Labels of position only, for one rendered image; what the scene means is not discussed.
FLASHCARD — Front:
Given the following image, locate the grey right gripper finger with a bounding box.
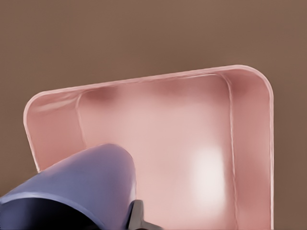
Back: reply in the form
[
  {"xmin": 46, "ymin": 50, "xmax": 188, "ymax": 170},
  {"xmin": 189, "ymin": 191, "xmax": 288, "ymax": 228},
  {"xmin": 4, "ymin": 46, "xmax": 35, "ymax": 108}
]
[{"xmin": 126, "ymin": 199, "xmax": 164, "ymax": 230}]

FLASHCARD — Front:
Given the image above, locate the pink plastic box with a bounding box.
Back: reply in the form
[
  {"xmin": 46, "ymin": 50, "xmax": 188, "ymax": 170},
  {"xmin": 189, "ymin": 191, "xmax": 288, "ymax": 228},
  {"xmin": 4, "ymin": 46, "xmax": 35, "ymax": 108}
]
[{"xmin": 23, "ymin": 64, "xmax": 275, "ymax": 230}]

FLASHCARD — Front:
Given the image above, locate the purple-blue cup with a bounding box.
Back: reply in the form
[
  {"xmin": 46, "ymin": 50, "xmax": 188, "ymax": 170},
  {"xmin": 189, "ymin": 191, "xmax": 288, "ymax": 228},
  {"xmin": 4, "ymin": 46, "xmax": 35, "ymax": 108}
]
[{"xmin": 0, "ymin": 143, "xmax": 137, "ymax": 230}]

